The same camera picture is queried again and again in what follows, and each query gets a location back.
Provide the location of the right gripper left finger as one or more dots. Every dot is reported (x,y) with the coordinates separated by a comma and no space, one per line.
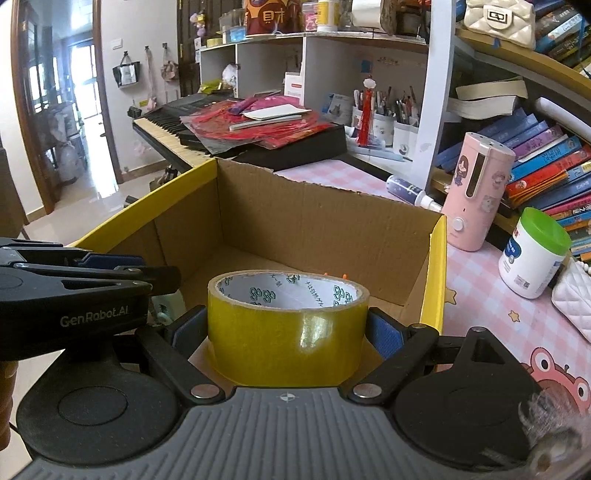
(166,354)

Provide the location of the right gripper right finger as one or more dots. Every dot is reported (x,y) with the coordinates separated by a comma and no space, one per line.
(404,350)

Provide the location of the yellow tape roll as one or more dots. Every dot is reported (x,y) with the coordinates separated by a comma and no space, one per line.
(269,328)

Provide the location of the yellow cardboard box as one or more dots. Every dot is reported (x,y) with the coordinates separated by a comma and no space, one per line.
(288,270)

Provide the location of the pink printed desk mat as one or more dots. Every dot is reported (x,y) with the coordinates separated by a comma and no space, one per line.
(461,286)

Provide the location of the small spray bottle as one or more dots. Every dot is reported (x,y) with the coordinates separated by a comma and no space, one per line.
(411,194)

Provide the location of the pink cylindrical humidifier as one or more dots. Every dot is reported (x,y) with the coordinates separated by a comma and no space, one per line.
(477,187)

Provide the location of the white jar green lid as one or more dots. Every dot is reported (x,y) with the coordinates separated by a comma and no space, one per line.
(533,254)

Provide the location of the white quilted purse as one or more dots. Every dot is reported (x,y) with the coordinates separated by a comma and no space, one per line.
(572,296)

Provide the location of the black electronic keyboard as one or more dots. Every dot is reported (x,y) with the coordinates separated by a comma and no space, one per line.
(162,130)

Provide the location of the white pen holder cups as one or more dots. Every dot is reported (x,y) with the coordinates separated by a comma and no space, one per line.
(383,122)

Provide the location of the row of colourful books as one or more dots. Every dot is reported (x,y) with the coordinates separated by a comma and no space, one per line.
(551,171)

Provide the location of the red paper pile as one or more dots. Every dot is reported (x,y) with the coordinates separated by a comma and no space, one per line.
(269,122)

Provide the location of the white cubby shelf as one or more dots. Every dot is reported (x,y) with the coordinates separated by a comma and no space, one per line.
(321,63)

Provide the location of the wooden bookshelf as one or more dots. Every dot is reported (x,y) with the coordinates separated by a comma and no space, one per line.
(494,77)

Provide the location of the fortune god figure box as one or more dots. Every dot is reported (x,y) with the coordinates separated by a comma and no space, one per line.
(273,16)

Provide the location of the cream quilted handbag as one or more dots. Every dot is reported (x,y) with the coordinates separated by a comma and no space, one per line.
(509,20)

